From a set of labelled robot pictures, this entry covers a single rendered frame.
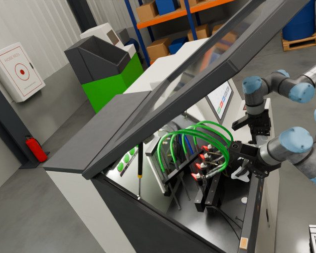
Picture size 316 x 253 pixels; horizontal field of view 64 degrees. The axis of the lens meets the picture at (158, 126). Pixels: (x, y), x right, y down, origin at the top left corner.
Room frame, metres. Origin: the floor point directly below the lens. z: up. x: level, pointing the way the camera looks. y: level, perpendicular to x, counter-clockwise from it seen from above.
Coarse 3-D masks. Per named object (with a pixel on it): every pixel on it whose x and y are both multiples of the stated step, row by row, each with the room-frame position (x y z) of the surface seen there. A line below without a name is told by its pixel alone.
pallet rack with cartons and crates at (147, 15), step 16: (160, 0) 6.45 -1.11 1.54; (176, 0) 6.75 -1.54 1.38; (192, 0) 6.07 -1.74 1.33; (208, 0) 5.90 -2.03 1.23; (224, 0) 5.61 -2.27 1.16; (144, 16) 6.63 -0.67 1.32; (160, 16) 6.41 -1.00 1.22; (176, 16) 6.12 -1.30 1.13; (192, 32) 5.99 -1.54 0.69; (208, 32) 6.37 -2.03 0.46; (144, 48) 6.59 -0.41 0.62; (160, 48) 6.55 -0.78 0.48; (176, 48) 6.42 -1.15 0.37
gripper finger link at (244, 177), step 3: (240, 168) 0.69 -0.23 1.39; (237, 171) 0.70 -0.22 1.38; (231, 174) 0.73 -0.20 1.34; (234, 174) 0.70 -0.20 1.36; (246, 174) 0.68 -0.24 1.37; (231, 177) 0.73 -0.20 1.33; (234, 177) 0.70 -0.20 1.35; (237, 177) 0.69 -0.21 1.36; (240, 177) 0.69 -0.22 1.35; (243, 177) 0.69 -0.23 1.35; (246, 177) 0.68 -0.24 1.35; (243, 180) 0.69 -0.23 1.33; (246, 180) 0.68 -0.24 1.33
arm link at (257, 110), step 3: (246, 105) 0.93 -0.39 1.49; (261, 105) 0.89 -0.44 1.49; (246, 108) 0.93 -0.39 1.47; (249, 108) 0.91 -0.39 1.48; (252, 108) 0.90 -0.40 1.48; (255, 108) 0.89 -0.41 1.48; (258, 108) 0.89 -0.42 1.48; (261, 108) 0.89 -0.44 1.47; (264, 108) 0.90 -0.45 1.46; (249, 111) 0.91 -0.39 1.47; (252, 111) 0.90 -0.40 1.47; (255, 111) 0.89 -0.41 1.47; (258, 111) 0.89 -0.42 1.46; (261, 111) 0.89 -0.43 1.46; (252, 114) 0.91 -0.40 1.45; (255, 114) 0.90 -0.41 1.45
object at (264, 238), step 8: (264, 184) 1.12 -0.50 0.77; (264, 192) 1.09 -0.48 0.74; (264, 200) 1.06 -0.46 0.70; (264, 208) 1.03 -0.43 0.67; (264, 216) 1.00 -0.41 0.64; (264, 224) 0.97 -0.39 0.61; (264, 232) 0.94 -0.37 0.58; (256, 240) 0.79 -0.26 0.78; (264, 240) 0.91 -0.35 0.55; (272, 240) 1.09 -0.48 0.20; (256, 248) 0.76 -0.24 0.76; (264, 248) 0.88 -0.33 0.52; (272, 248) 1.06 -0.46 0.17
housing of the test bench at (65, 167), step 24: (144, 72) 1.96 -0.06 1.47; (120, 96) 1.57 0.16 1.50; (144, 96) 1.42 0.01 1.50; (96, 120) 1.35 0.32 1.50; (120, 120) 1.23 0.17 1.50; (72, 144) 1.17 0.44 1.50; (96, 144) 1.08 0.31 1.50; (48, 168) 1.05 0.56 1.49; (72, 168) 0.95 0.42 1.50; (72, 192) 1.02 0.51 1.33; (96, 192) 0.91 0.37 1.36; (96, 216) 0.98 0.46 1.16; (120, 240) 0.95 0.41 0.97
